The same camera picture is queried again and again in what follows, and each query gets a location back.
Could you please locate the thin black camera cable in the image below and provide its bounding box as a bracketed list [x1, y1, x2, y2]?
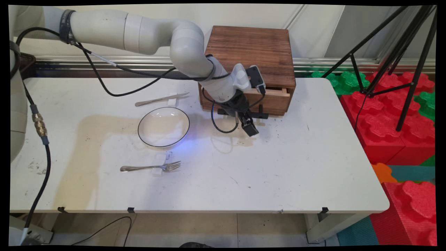
[16, 27, 267, 108]

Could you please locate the teal foam mat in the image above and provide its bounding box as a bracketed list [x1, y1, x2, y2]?
[336, 215, 379, 246]
[389, 166, 436, 183]

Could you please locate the silver table knife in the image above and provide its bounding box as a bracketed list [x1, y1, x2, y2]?
[135, 92, 190, 107]

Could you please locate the white table leg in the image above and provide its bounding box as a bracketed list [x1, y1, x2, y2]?
[304, 213, 370, 244]

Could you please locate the black floor cable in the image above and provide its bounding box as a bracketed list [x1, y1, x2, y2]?
[70, 216, 133, 246]

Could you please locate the white plate with black rim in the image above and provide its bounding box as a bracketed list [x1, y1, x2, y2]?
[138, 107, 191, 148]

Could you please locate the blue cable with metal plug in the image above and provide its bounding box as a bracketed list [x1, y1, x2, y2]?
[211, 101, 240, 134]

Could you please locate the black tripod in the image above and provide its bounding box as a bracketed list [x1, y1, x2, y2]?
[321, 5, 438, 132]

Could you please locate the green foam block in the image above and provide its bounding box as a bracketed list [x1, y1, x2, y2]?
[310, 71, 370, 97]
[414, 91, 436, 122]

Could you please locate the orange foam mat piece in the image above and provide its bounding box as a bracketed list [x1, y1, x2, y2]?
[371, 163, 398, 184]

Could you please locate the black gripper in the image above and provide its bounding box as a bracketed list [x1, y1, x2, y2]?
[218, 89, 260, 137]

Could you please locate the dark strap on arm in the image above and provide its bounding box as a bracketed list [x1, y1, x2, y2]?
[59, 9, 77, 45]

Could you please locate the white and grey wrist camera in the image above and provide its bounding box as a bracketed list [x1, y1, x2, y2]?
[232, 64, 266, 95]

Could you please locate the red foam block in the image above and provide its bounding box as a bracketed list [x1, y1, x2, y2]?
[340, 91, 436, 166]
[366, 71, 435, 94]
[369, 181, 438, 246]

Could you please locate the white fork rest block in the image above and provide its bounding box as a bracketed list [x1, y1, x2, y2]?
[151, 153, 172, 177]

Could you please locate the dark brown woven basket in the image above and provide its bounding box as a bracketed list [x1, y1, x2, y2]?
[16, 52, 37, 80]

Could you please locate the metal wall rail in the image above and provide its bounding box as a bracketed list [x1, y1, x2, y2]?
[35, 55, 436, 78]

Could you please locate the wooden drawer with black handle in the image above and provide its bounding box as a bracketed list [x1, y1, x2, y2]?
[218, 87, 292, 119]

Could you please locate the dark wooden drawer cabinet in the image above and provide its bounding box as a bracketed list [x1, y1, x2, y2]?
[199, 25, 297, 116]

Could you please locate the silver fork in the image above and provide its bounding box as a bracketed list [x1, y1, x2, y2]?
[120, 161, 182, 173]

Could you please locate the grey metal base frame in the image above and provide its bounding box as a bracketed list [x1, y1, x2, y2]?
[9, 215, 53, 246]

